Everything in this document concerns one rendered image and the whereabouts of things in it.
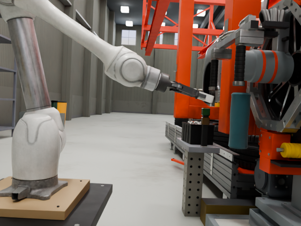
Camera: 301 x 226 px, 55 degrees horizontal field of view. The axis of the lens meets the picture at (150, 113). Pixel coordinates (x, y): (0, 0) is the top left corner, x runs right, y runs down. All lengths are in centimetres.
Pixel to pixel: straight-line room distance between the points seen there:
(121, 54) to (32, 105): 49
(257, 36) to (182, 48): 254
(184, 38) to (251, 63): 245
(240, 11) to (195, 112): 203
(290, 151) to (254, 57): 40
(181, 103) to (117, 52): 267
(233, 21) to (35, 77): 109
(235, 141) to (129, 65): 70
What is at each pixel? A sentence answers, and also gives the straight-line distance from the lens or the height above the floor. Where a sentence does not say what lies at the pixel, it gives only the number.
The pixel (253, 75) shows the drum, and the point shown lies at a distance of 129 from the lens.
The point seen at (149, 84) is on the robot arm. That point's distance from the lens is 111.
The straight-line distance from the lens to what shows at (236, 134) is 141.
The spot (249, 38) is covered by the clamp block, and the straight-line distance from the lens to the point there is 114.
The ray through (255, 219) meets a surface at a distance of 157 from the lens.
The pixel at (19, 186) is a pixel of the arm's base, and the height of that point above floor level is 37.
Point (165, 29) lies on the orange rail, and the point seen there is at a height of 329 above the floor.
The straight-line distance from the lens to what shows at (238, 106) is 140.
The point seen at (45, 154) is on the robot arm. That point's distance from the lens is 107.
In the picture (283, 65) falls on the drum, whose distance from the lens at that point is 132.
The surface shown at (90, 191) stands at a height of 30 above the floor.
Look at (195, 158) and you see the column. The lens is 180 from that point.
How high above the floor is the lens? 66
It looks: 2 degrees down
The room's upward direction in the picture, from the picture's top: 3 degrees clockwise
